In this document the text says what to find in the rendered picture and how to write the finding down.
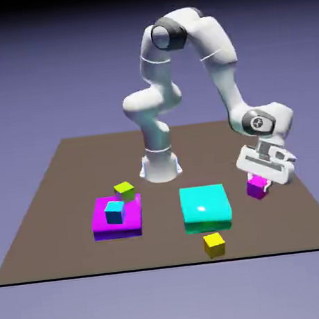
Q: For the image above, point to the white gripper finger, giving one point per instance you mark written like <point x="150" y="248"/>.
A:
<point x="250" y="176"/>
<point x="267" y="185"/>

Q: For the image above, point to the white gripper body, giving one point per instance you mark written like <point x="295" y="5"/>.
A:
<point x="263" y="166"/>

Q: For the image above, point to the small magenta cube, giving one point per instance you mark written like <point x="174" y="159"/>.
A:
<point x="257" y="186"/>

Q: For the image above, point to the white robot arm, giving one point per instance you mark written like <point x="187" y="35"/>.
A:
<point x="219" y="46"/>

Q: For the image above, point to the small yellow cube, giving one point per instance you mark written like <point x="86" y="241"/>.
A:
<point x="214" y="244"/>

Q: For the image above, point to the small lime green cube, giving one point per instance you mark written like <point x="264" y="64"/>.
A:
<point x="125" y="191"/>

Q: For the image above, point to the small blue cube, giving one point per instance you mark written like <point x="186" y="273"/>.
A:
<point x="115" y="212"/>

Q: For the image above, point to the large cyan box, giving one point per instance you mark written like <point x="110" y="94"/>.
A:
<point x="205" y="208"/>

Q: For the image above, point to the large magenta box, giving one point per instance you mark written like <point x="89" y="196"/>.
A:
<point x="115" y="226"/>

